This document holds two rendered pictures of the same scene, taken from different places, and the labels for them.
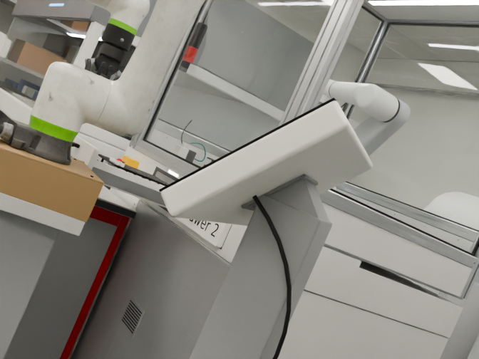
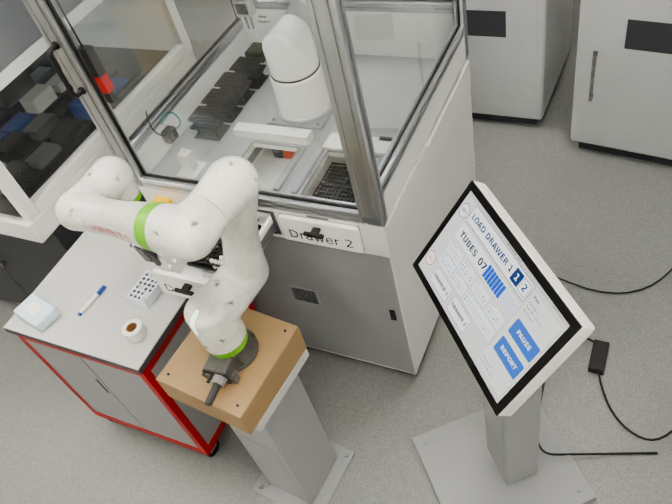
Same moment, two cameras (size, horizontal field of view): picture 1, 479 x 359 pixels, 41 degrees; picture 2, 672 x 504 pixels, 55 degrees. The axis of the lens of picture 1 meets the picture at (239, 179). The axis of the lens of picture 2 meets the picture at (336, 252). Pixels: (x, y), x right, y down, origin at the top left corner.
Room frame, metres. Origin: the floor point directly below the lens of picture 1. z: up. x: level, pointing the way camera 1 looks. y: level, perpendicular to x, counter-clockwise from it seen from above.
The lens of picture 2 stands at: (0.46, 0.59, 2.38)
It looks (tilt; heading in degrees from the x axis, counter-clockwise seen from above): 47 degrees down; 338
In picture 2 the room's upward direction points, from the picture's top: 17 degrees counter-clockwise
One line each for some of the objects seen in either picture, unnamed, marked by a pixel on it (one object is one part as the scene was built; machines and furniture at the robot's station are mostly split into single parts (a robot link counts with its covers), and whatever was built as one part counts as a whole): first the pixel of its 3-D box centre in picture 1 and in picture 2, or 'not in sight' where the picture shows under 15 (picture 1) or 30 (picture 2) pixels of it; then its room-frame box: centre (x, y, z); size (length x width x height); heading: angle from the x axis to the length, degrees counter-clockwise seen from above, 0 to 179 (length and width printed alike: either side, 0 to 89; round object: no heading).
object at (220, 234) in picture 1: (204, 215); (320, 233); (1.89, 0.05, 0.87); 0.29 x 0.02 x 0.11; 32
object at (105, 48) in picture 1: (107, 60); not in sight; (2.01, 0.53, 1.19); 0.08 x 0.07 x 0.09; 122
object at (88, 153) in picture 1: (77, 156); (193, 288); (1.99, 0.49, 0.87); 0.29 x 0.02 x 0.11; 32
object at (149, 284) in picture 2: not in sight; (147, 289); (2.21, 0.62, 0.78); 0.12 x 0.08 x 0.04; 120
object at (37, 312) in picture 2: not in sight; (37, 312); (2.41, 0.97, 0.78); 0.15 x 0.10 x 0.04; 20
